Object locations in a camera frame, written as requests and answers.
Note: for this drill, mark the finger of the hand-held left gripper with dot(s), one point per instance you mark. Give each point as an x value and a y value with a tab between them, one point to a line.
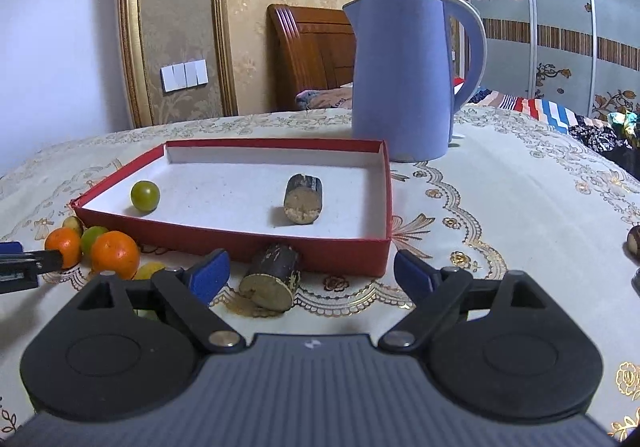
30	261

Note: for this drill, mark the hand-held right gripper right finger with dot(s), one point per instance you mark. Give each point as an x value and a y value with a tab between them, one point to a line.
412	274

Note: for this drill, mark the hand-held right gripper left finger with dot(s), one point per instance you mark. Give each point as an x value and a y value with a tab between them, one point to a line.
210	277

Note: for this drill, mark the orange tangerine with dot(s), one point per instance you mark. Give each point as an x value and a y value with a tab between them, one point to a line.
62	247
115	254

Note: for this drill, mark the dark sugarcane piece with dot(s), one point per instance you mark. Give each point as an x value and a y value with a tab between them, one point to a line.
270	282
302	199

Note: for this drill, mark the red cardboard tray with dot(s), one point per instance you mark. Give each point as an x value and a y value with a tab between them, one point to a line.
340	257

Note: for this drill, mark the round green fruit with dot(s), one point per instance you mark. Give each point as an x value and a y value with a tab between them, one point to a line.
145	197
92	237

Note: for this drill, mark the small dark fruit piece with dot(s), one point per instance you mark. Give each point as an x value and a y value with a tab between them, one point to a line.
74	225

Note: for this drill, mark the small yellow fruit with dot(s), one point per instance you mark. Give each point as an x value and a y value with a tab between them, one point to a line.
147	271

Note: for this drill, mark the folded striped blanket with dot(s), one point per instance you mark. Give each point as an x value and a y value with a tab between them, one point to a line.
325	98

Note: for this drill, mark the blue electric kettle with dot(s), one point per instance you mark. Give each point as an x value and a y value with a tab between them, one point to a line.
400	77

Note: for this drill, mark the brown chestnut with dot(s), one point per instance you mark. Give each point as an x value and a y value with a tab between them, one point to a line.
633	241

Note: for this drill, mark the small dark object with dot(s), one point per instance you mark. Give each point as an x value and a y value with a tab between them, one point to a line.
636	282

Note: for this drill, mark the dark floral cloth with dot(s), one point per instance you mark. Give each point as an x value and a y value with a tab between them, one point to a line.
600	139

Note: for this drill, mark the wooden bed headboard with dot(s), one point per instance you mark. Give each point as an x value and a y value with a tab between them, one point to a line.
315	57

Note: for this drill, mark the floral sliding-door wardrobe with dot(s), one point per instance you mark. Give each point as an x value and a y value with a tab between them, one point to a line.
550	27

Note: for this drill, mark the white wall switch panel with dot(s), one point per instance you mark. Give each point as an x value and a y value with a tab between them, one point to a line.
184	75

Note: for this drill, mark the gold wall moulding frame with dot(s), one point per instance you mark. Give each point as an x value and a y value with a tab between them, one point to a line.
129	27

